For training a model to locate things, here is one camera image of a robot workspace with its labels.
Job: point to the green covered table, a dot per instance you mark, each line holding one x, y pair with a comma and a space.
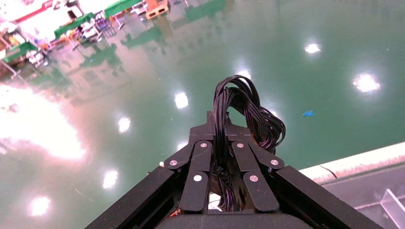
19, 50
71, 27
121, 6

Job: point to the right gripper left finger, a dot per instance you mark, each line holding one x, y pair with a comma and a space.
197, 189

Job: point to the clear plastic divider tray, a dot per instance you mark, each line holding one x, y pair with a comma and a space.
392, 205

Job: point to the red barrier strip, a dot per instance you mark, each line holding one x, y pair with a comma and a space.
34, 11

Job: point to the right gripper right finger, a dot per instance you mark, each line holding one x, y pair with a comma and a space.
259, 192

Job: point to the orange wooden pallet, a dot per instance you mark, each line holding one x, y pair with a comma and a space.
156, 8

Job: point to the small blue floor scrap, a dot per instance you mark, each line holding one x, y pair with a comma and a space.
308, 113

